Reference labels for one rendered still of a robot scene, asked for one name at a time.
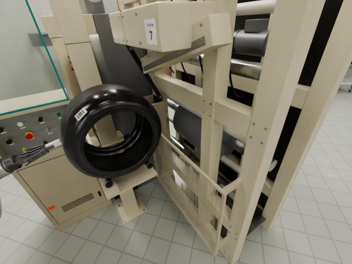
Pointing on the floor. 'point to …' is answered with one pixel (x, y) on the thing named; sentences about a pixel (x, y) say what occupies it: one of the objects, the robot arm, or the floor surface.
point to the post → (86, 72)
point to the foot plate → (132, 212)
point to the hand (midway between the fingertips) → (54, 144)
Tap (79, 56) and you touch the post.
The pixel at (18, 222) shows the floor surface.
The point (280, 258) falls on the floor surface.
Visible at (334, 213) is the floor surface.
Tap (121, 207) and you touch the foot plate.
